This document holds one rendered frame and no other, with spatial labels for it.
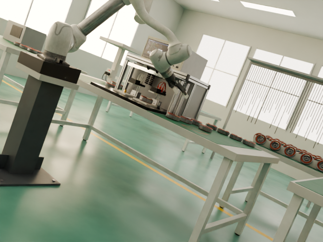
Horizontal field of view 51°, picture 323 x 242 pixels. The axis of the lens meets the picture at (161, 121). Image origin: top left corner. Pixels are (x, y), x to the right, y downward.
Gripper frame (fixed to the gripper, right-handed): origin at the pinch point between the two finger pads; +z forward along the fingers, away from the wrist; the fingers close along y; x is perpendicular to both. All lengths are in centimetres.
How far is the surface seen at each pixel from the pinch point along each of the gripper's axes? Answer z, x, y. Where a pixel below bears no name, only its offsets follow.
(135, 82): -8, -10, -52
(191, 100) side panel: 27.2, 13.2, -24.6
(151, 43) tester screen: -21, 24, -60
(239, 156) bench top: 18, -15, 67
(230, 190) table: 140, -6, -22
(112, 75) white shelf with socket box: 16, -2, -156
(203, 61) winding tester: 15, 48, -38
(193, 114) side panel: 42, 9, -29
